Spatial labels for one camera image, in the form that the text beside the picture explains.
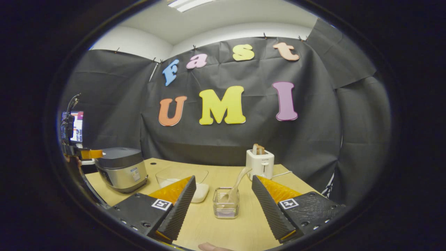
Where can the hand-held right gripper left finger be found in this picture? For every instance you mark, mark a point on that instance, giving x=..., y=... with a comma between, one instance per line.
x=176, y=216

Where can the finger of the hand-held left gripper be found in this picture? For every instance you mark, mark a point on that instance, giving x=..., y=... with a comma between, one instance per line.
x=91, y=154

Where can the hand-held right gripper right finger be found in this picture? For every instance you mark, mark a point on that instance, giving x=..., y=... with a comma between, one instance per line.
x=273, y=214

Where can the black silver rice cooker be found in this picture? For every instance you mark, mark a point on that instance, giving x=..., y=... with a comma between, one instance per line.
x=120, y=170

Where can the wooden spoon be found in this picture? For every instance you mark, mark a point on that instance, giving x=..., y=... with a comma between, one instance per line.
x=237, y=182

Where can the computer monitor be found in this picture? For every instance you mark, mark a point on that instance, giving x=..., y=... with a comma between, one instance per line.
x=78, y=127

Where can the clear plastic container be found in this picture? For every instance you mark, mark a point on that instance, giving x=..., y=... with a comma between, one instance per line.
x=181, y=173

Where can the white toaster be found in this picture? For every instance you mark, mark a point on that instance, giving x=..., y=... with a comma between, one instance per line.
x=259, y=165

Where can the toasted bread slice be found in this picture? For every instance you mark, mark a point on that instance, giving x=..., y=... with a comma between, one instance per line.
x=258, y=149

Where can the black backdrop cloth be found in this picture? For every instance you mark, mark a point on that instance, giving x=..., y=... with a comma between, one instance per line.
x=313, y=122

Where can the ceiling light panel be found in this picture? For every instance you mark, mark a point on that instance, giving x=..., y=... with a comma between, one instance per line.
x=190, y=4

